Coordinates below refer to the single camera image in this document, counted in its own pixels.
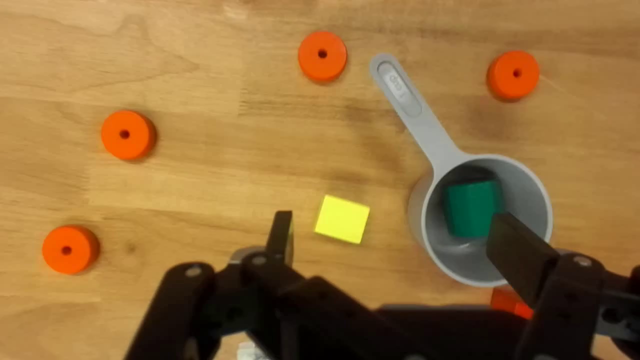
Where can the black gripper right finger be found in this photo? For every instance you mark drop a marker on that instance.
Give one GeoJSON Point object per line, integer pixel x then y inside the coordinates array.
{"type": "Point", "coordinates": [573, 294]}

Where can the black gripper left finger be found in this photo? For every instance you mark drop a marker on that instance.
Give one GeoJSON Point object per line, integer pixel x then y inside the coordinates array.
{"type": "Point", "coordinates": [258, 292]}

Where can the red cube block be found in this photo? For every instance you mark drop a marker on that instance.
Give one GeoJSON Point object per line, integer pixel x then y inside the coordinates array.
{"type": "Point", "coordinates": [508, 301]}

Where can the grey measuring cup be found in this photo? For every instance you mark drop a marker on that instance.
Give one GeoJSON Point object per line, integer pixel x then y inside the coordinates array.
{"type": "Point", "coordinates": [523, 193]}

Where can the yellow cube block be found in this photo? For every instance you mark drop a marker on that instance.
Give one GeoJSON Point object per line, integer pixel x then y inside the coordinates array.
{"type": "Point", "coordinates": [343, 218]}

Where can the green octagonal block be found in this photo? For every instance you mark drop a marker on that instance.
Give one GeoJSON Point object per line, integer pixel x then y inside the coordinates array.
{"type": "Point", "coordinates": [471, 207]}

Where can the clear peg stand right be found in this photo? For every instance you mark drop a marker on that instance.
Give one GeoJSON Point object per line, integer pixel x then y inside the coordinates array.
{"type": "Point", "coordinates": [248, 350]}

